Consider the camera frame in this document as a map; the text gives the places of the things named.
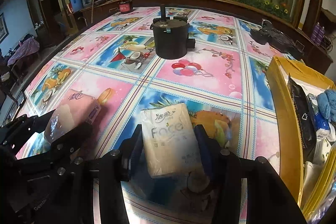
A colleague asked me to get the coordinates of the white towel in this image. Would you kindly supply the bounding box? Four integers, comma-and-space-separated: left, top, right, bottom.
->
301, 139, 331, 206

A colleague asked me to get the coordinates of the black star-shaped device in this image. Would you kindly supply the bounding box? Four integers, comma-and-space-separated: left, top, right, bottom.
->
250, 19, 304, 61

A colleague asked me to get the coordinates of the colourful printed tablecloth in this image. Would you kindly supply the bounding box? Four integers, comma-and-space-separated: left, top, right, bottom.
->
14, 6, 302, 224

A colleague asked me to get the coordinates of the blue tissue pack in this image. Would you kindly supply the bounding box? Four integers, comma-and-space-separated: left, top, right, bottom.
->
307, 93, 335, 143

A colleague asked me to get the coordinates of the purple spray can pair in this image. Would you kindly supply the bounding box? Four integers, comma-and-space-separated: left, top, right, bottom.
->
310, 22, 325, 46

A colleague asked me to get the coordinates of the small red box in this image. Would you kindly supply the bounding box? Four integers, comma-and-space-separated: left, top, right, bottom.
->
118, 1, 133, 14

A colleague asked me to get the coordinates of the yellow taped foam box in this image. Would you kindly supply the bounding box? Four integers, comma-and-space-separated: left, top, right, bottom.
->
266, 56, 335, 223

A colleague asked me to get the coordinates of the light blue knitted cloth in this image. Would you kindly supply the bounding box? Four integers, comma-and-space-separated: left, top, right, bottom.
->
317, 89, 336, 123

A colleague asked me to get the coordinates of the black snack bag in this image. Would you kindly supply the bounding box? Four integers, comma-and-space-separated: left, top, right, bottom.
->
287, 76, 316, 152

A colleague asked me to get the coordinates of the white Face tissue pack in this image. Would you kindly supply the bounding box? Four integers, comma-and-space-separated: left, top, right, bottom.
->
140, 103, 202, 178

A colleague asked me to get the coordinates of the blue white Vinda bag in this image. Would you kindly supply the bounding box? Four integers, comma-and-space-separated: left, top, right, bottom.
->
309, 182, 336, 224

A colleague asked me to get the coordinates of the black cylindrical motor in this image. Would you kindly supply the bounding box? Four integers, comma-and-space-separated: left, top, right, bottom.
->
150, 5, 195, 60

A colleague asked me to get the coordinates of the blue water jug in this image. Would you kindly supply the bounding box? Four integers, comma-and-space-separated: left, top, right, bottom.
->
70, 0, 83, 12

